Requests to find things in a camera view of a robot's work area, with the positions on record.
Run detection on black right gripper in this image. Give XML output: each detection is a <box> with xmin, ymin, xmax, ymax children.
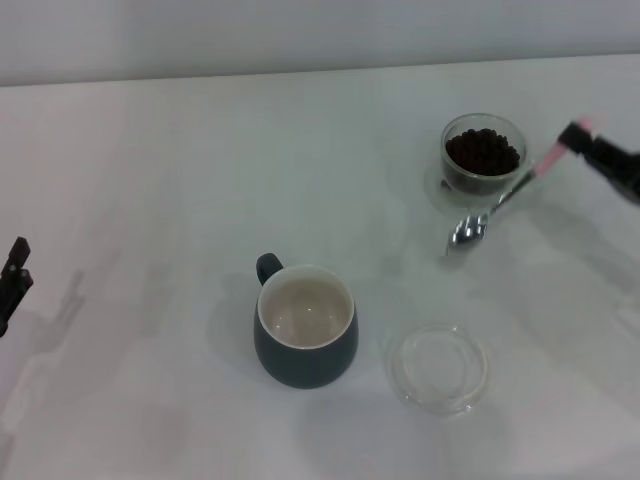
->
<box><xmin>558</xmin><ymin>121</ymin><xmax>640</xmax><ymax>207</ymax></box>

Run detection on pink-handled metal spoon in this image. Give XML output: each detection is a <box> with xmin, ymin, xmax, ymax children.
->
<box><xmin>444</xmin><ymin>115</ymin><xmax>594</xmax><ymax>257</ymax></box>

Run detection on dark teal ceramic mug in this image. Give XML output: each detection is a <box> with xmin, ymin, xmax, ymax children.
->
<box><xmin>253</xmin><ymin>252</ymin><xmax>360</xmax><ymax>389</ymax></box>

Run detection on clear double-wall glass cup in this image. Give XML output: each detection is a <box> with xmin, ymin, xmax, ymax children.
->
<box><xmin>439</xmin><ymin>112</ymin><xmax>541</xmax><ymax>197</ymax></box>

